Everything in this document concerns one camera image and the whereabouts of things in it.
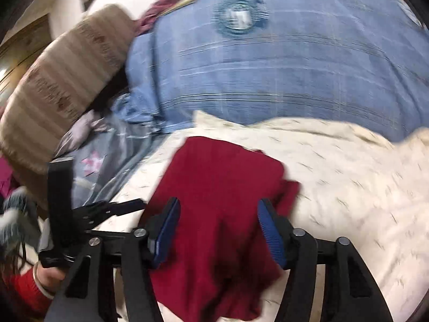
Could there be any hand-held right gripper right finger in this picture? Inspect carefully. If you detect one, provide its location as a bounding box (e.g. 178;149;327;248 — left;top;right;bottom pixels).
257;199;394;322

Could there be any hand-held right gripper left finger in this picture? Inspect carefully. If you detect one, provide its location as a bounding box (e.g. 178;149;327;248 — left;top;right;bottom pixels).
43;197;182;322

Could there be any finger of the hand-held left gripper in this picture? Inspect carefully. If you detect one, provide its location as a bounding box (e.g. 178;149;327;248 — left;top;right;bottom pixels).
72;199;147;225

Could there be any red knit garment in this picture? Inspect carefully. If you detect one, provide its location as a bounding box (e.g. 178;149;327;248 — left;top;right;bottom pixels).
144;136;300;322

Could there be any person's left hand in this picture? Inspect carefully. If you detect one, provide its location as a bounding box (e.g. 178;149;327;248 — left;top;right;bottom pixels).
35;262;68;292

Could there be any grey floral sheet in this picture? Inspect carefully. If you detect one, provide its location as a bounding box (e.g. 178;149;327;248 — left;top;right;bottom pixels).
54;111;168;208

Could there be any grey patterned knit clothing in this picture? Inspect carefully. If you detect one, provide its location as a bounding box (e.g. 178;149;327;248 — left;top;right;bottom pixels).
0;188;42;252

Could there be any pink cloth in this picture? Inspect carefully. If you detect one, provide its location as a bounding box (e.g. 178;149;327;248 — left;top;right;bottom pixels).
0;156;16;202

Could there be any silver bangle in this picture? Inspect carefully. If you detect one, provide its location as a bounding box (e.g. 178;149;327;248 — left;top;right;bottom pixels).
33;264;56;300

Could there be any cream patterned blanket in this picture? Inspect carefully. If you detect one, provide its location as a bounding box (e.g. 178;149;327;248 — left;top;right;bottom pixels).
72;109;429;322

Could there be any beige striped pillow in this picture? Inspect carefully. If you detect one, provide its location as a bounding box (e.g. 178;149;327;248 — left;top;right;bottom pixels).
0;4;138;208

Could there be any wooden wardrobe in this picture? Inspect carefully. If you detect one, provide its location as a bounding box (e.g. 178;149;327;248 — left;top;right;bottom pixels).
0;15;51;88

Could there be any maroon cloth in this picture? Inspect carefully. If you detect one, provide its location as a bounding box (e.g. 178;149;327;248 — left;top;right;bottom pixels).
136;0;183;36

